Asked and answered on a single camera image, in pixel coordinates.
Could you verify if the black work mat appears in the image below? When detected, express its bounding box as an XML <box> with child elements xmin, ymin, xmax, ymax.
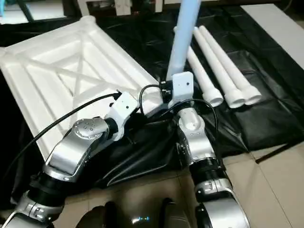
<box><xmin>0</xmin><ymin>2</ymin><xmax>304</xmax><ymax>209</ymax></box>

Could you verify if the white plastic table leg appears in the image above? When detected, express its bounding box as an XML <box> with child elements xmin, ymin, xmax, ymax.
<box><xmin>173</xmin><ymin>26</ymin><xmax>224</xmax><ymax>108</ymax></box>
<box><xmin>165</xmin><ymin>0</ymin><xmax>201</xmax><ymax>82</ymax></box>
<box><xmin>192</xmin><ymin>27</ymin><xmax>246</xmax><ymax>109</ymax></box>
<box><xmin>199</xmin><ymin>25</ymin><xmax>263</xmax><ymax>106</ymax></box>

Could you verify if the silver robot right leg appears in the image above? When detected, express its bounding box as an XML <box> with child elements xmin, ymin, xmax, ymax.
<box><xmin>159</xmin><ymin>199</ymin><xmax>191</xmax><ymax>228</ymax></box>

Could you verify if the white plastic table top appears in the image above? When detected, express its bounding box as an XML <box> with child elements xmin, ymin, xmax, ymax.
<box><xmin>0</xmin><ymin>15</ymin><xmax>172</xmax><ymax>160</ymax></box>

